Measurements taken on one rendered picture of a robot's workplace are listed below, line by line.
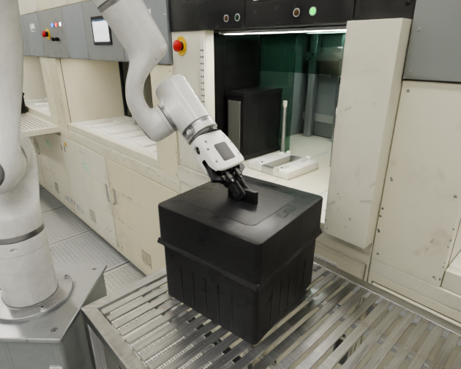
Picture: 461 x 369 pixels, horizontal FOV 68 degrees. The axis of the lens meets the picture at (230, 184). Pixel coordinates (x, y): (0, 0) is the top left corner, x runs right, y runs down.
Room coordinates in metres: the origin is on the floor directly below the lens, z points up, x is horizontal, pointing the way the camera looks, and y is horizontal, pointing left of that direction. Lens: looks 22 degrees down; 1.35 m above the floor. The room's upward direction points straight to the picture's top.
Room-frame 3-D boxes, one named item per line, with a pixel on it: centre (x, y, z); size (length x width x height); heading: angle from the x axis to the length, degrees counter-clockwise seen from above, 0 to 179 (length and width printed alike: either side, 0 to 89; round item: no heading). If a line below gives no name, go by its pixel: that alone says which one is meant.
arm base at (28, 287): (0.71, 0.50, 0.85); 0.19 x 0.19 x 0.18
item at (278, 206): (0.74, -0.03, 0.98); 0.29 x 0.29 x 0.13; 52
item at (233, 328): (0.74, -0.03, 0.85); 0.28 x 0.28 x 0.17; 52
